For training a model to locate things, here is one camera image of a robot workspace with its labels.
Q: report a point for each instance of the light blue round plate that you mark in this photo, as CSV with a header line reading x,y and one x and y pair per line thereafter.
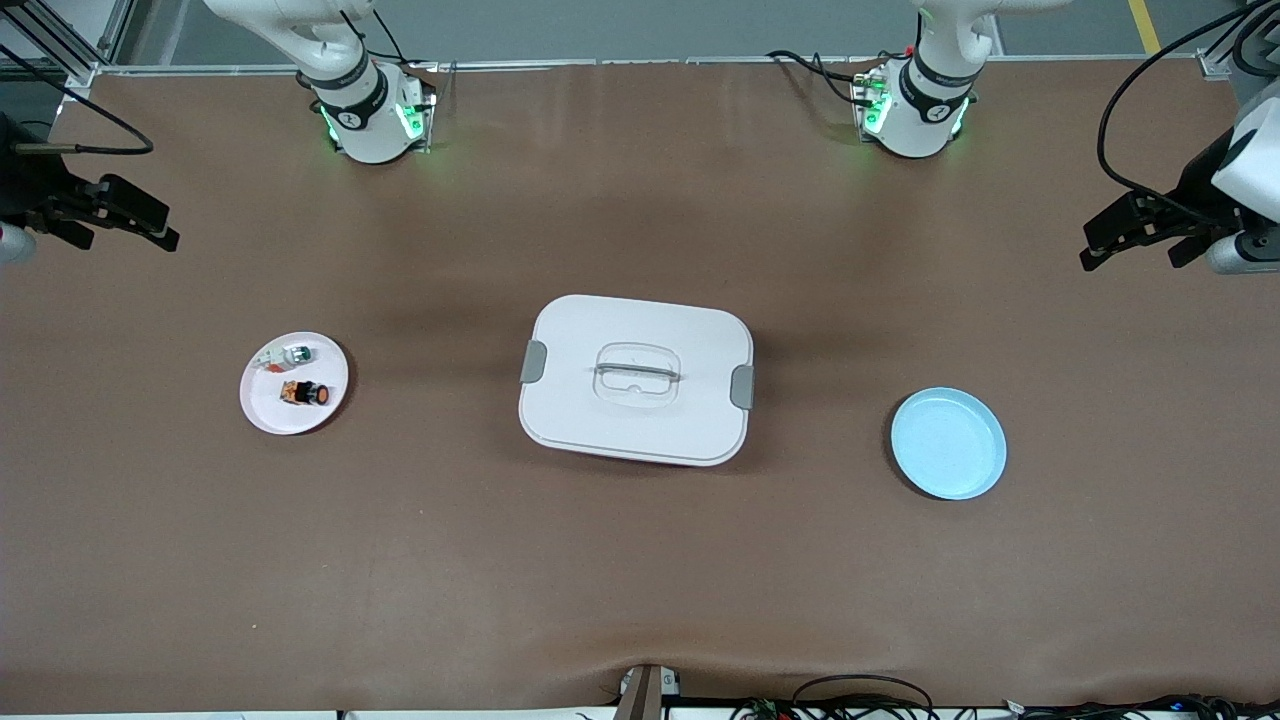
x,y
950,445

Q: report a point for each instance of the pink round plate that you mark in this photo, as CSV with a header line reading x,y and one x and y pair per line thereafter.
x,y
290,420

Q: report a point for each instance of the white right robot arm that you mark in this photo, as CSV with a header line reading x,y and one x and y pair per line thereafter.
x,y
360,110

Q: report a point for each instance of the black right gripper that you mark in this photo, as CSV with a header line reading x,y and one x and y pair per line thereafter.
x,y
22,182

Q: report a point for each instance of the white lidded storage box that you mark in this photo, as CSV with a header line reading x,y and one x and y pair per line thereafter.
x,y
640,425

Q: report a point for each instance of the brown grey table bracket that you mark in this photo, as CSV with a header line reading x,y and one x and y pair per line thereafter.
x,y
645,695

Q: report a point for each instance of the aluminium frame profile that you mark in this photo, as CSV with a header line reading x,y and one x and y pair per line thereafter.
x,y
80,72
1212,66

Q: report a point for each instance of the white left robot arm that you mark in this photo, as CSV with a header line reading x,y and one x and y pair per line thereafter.
x,y
930,110

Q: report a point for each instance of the orange black push-button switch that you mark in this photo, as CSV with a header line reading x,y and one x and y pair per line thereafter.
x,y
300,393

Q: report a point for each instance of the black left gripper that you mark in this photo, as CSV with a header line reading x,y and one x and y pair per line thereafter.
x,y
1196,184

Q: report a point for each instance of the white green push-button switch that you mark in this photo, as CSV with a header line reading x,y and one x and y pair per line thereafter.
x,y
297,354

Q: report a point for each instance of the silver table edge rail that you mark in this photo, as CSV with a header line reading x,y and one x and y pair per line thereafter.
x,y
700,62

